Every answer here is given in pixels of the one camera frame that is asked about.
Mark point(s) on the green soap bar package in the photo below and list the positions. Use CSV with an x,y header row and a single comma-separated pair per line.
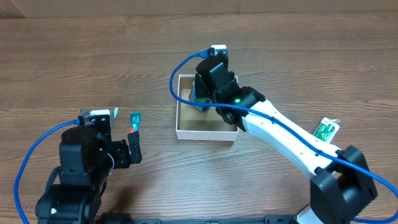
x,y
327,129

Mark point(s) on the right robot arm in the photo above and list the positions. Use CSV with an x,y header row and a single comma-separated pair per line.
x,y
337,193

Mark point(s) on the clear soap pump bottle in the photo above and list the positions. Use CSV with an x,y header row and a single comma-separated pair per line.
x,y
193,98

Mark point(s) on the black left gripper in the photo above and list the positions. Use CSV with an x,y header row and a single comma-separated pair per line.
x,y
119,147

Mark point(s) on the green Colgate toothbrush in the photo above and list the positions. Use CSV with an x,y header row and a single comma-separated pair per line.
x,y
115,112

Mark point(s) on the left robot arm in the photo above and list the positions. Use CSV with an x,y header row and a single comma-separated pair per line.
x,y
74,189

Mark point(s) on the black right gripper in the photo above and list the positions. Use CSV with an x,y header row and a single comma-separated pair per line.
x,y
205,91

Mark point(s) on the white cardboard box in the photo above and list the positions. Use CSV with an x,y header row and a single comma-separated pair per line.
x,y
193,124

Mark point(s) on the Colgate toothpaste tube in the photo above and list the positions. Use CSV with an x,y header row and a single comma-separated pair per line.
x,y
135,118

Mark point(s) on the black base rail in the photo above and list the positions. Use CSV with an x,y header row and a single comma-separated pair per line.
x,y
126,218

